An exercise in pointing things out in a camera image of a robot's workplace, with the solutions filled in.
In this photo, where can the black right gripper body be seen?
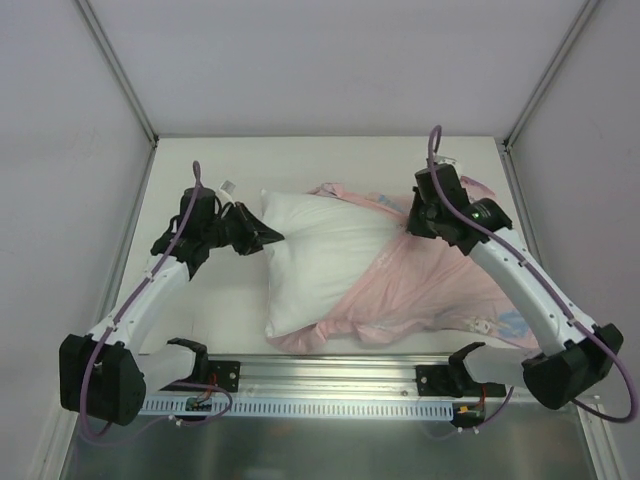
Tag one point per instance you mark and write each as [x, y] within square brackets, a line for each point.
[422, 220]

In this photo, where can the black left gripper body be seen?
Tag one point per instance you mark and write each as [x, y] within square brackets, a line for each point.
[239, 230]

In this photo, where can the purple Elsa print pillowcase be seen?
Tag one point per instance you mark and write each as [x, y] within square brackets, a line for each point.
[415, 284]

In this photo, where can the white pillow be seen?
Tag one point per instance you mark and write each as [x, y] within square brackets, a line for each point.
[330, 238]

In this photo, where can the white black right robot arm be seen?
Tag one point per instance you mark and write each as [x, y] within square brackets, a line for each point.
[572, 353]

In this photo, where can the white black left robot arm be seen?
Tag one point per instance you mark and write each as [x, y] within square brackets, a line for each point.
[103, 374]

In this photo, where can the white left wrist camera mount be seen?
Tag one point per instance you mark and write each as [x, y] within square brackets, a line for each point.
[227, 192]

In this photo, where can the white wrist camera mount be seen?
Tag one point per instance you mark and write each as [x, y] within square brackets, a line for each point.
[227, 192]
[449, 161]

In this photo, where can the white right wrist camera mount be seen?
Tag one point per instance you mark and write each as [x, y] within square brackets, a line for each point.
[449, 161]

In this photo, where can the right aluminium corner post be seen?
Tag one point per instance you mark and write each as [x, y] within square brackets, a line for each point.
[569, 40]

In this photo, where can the aluminium corner post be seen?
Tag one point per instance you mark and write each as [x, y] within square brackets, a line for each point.
[100, 37]
[569, 40]

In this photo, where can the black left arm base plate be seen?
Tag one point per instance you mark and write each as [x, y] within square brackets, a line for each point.
[225, 374]

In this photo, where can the left aluminium corner post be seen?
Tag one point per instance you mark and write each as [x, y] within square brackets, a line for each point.
[100, 37]

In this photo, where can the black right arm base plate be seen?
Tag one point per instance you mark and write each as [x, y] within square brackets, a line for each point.
[446, 381]

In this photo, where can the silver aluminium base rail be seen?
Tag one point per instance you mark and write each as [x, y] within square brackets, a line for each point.
[352, 377]

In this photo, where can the white slotted cable duct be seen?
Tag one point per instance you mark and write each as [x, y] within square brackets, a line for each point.
[438, 411]

